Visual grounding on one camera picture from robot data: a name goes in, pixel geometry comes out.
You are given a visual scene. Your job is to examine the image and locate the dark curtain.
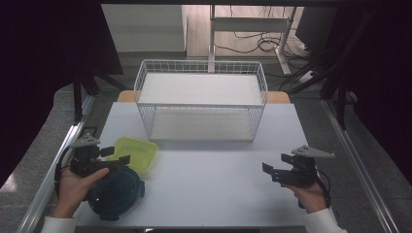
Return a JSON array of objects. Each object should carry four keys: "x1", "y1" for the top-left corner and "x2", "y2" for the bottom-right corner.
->
[
  {"x1": 0, "y1": 0, "x2": 124, "y2": 189},
  {"x1": 333, "y1": 0, "x2": 412, "y2": 186}
]

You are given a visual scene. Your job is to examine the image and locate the person's left hand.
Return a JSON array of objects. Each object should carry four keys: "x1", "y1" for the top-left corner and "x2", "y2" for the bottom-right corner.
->
[{"x1": 51, "y1": 167, "x2": 111, "y2": 219}]

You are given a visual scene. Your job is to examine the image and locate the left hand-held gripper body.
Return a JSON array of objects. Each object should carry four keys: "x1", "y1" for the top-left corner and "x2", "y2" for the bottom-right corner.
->
[{"x1": 68, "y1": 134, "x2": 111, "y2": 179}]

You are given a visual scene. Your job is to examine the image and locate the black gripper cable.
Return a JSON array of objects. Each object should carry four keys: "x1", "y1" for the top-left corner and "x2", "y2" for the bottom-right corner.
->
[
  {"x1": 53, "y1": 146, "x2": 75, "y2": 199},
  {"x1": 297, "y1": 168, "x2": 332, "y2": 210}
]

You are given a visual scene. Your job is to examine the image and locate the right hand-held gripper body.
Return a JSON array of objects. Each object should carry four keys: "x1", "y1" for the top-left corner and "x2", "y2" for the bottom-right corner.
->
[{"x1": 271, "y1": 145, "x2": 336, "y2": 189}]

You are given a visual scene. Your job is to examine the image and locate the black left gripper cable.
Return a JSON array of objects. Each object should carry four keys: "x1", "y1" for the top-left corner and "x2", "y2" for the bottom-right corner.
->
[{"x1": 53, "y1": 146, "x2": 75, "y2": 199}]

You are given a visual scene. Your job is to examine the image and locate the green lidded plastic container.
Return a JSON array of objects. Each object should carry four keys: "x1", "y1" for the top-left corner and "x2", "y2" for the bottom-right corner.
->
[{"x1": 105, "y1": 136, "x2": 160, "y2": 176}]

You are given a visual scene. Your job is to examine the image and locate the round dark blue lidded container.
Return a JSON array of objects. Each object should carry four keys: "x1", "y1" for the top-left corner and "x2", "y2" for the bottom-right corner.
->
[{"x1": 86, "y1": 165, "x2": 147, "y2": 222}]

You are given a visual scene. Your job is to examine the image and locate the white metal desk frame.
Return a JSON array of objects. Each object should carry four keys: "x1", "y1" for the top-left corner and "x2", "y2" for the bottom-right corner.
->
[{"x1": 208, "y1": 4, "x2": 298, "y2": 77}]

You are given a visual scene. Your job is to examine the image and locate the aluminium rail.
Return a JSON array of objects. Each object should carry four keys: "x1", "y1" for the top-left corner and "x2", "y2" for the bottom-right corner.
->
[
  {"x1": 15, "y1": 94, "x2": 97, "y2": 233},
  {"x1": 321, "y1": 97, "x2": 402, "y2": 233}
]

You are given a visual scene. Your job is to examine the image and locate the white wire rack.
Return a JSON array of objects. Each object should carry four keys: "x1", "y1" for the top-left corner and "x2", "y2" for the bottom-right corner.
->
[{"x1": 133, "y1": 58, "x2": 269, "y2": 144}]

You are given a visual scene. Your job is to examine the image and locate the white cabinet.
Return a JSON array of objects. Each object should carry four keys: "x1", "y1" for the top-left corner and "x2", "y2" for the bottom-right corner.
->
[{"x1": 100, "y1": 4, "x2": 189, "y2": 53}]

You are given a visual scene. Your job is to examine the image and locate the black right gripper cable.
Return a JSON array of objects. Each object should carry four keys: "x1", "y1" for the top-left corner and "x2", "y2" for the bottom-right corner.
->
[{"x1": 297, "y1": 168, "x2": 332, "y2": 210}]

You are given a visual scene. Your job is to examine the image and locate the black floor cables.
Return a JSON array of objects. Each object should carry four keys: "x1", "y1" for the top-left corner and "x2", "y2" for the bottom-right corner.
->
[{"x1": 213, "y1": 5, "x2": 325, "y2": 93}]

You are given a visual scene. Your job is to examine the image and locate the wooden table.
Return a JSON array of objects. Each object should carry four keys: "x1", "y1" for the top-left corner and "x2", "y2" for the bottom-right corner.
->
[{"x1": 116, "y1": 89, "x2": 292, "y2": 105}]

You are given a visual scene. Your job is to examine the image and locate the person's right hand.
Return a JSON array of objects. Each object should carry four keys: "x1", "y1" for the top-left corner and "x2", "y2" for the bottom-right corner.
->
[{"x1": 282, "y1": 182, "x2": 328, "y2": 215}]

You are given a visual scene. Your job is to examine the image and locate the black metal stand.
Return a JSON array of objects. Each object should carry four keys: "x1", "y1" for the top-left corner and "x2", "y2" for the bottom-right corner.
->
[
  {"x1": 320, "y1": 62, "x2": 359, "y2": 131},
  {"x1": 71, "y1": 67, "x2": 128, "y2": 126}
]

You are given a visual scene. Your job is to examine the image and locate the white power strip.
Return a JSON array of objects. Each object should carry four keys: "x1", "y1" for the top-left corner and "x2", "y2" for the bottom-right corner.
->
[{"x1": 297, "y1": 70, "x2": 316, "y2": 85}]

